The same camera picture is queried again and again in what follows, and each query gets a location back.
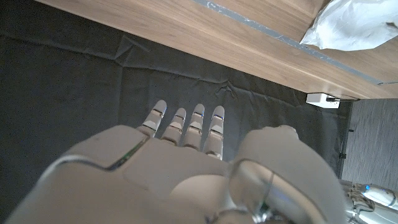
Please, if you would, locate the white power outlet box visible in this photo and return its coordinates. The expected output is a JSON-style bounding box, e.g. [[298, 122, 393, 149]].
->
[[305, 92, 341, 110]]

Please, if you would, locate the white tissue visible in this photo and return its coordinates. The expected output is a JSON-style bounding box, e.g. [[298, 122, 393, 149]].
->
[[300, 0, 398, 52]]

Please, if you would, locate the black backdrop curtain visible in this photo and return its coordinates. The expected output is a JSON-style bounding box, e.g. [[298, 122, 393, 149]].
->
[[0, 0, 354, 224]]

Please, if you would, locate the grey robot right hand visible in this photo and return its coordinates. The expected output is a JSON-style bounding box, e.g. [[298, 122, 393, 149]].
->
[[6, 99, 348, 224]]

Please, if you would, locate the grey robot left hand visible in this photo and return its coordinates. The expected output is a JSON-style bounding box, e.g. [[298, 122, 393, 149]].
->
[[338, 179, 398, 224]]

